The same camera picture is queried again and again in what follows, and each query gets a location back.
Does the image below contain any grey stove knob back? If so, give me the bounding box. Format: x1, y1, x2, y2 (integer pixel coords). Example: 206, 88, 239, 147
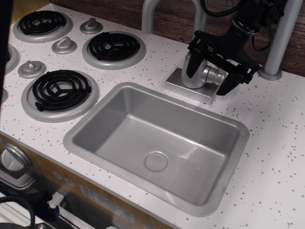
80, 18, 103, 34

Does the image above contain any grey stove knob middle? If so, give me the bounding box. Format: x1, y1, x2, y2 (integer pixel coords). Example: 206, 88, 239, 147
51, 37, 77, 55

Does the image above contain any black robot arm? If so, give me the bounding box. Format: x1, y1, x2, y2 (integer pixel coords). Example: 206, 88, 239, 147
182, 0, 287, 95

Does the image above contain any black coil burner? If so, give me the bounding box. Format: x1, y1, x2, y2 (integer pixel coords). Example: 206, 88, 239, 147
13, 10, 73, 43
21, 70, 99, 123
82, 31, 146, 70

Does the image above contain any grey oven dial knob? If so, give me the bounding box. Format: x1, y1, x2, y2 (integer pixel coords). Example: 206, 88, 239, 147
0, 143, 31, 179

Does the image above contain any grey toy sink basin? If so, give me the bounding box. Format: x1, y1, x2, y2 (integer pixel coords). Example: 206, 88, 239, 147
63, 82, 249, 216

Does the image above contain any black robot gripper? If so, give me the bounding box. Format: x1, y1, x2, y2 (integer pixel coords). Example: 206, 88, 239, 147
186, 25, 261, 95

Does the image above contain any black cable lower left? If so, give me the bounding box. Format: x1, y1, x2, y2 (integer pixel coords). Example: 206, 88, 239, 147
0, 194, 36, 229

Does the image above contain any grey vertical support pole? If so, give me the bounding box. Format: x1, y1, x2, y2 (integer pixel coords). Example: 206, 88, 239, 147
258, 0, 303, 81

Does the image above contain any grey stove knob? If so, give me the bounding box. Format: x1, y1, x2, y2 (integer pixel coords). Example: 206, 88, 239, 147
80, 18, 103, 34
51, 37, 77, 55
18, 61, 46, 79

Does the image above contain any grey stove knob front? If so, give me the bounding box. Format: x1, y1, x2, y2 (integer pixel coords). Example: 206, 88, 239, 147
18, 61, 46, 79

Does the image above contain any black coil burner front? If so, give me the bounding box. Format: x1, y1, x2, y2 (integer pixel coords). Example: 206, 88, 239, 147
21, 70, 99, 123

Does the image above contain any silver faucet lever handle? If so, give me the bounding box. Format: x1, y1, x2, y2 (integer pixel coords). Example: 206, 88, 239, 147
202, 65, 227, 86

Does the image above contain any black coil burner back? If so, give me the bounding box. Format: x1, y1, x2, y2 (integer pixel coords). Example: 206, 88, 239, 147
13, 10, 73, 43

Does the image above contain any silver faucet base and spout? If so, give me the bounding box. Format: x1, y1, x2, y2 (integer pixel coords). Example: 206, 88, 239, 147
142, 0, 219, 105

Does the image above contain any black coil burner middle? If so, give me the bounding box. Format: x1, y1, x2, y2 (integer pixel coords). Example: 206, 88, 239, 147
82, 31, 146, 70

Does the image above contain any grey burner ring left edge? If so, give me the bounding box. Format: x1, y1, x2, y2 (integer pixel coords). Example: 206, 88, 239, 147
4, 44, 20, 75

